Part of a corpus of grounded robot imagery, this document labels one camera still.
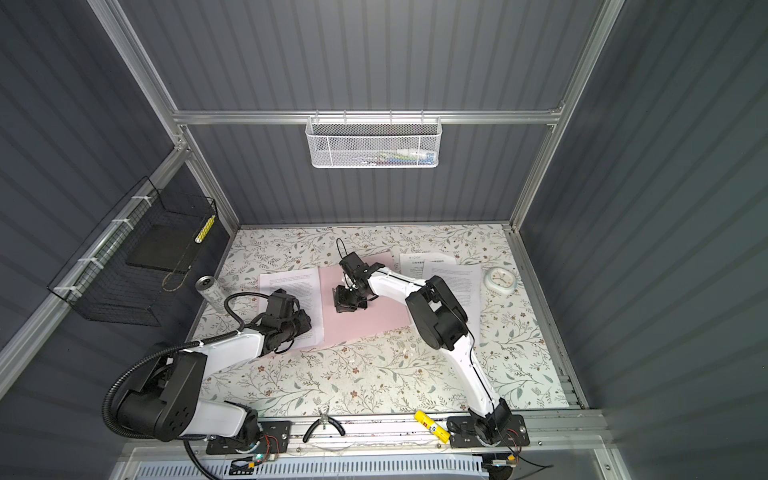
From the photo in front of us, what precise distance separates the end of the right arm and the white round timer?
1.41 ft

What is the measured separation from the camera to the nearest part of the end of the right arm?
77 cm

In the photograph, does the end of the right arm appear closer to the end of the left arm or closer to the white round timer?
the end of the left arm

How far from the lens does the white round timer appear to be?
1010mm
